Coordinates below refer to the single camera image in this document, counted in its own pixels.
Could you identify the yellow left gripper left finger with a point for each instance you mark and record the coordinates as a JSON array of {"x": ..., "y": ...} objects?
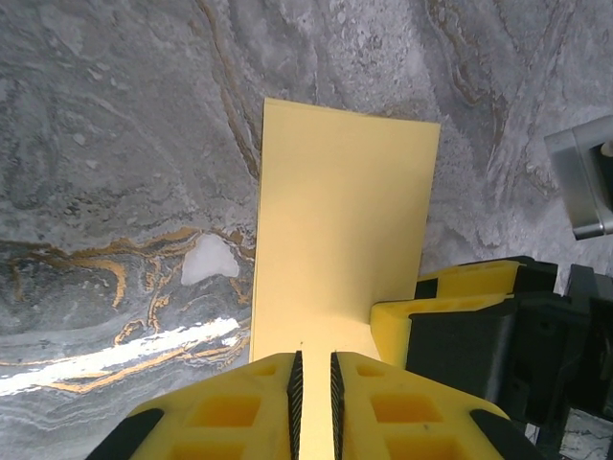
[{"x": 215, "y": 412}]

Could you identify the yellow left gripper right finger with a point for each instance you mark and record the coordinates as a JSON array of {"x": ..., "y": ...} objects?
[{"x": 407, "y": 412}]

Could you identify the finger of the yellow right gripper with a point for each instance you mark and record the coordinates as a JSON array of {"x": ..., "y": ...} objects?
[
  {"x": 479, "y": 280},
  {"x": 392, "y": 326}
]

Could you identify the yellow paper sheet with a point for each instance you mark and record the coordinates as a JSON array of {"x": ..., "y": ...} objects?
[{"x": 335, "y": 215}]

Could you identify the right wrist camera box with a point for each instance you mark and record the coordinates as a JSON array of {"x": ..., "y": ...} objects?
[{"x": 570, "y": 182}]

